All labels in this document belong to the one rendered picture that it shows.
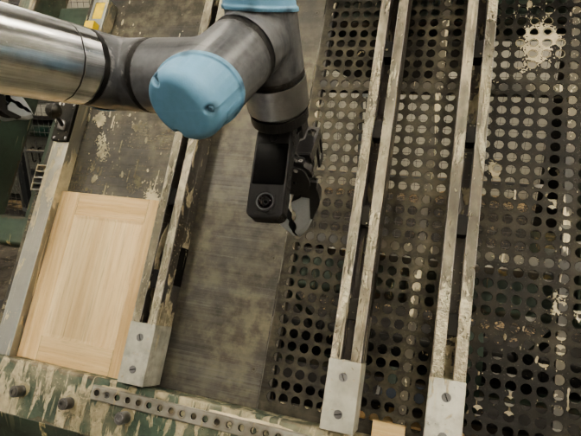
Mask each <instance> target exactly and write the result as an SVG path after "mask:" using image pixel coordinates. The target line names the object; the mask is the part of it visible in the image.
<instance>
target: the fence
mask: <svg viewBox="0 0 581 436"><path fill-rule="evenodd" d="M96 3H105V7H104V11H103V14H102V17H101V19H93V13H94V10H95V7H96ZM117 11H118V8H117V7H116V6H115V5H114V4H113V3H112V1H111V0H94V2H93V7H92V10H91V14H90V16H89V20H88V21H95V22H96V23H97V24H98V25H99V29H98V31H102V32H105V33H107V34H110V33H111V32H112V27H113V24H114V21H115V17H116V14H117ZM90 108H91V107H89V106H83V105H79V109H78V111H77V115H76V118H75V121H74V124H73V129H72V133H71V137H70V139H69V142H57V141H54V142H53V145H52V148H51V151H50V154H49V158H48V163H47V166H46V169H45V172H44V175H43V178H42V181H41V187H40V190H39V193H38V196H37V199H36V202H35V207H34V211H33V214H32V217H31V220H30V224H29V228H28V232H27V234H26V238H25V241H24V244H23V247H22V252H21V256H20V259H19V261H18V265H17V268H16V273H15V277H14V279H13V283H12V286H11V289H10V294H9V297H8V300H7V304H6V306H5V310H4V313H3V318H2V322H1V324H0V354H2V355H6V356H16V354H17V351H18V348H19V345H20V342H21V338H22V333H23V330H24V326H25V324H26V320H27V316H28V314H29V308H30V305H31V301H32V298H33V295H34V292H35V286H36V283H37V280H38V277H39V273H40V270H41V267H42V262H43V258H44V255H45V252H46V248H47V245H48V240H49V236H50V234H51V230H52V226H53V224H54V218H55V215H56V211H57V208H58V205H59V202H60V199H61V193H62V191H67V190H68V186H69V183H70V180H71V177H72V174H73V168H74V165H75V161H76V158H77V155H78V152H79V148H80V143H81V139H82V137H83V133H84V130H85V127H86V121H87V118H88V114H89V112H90Z"/></svg>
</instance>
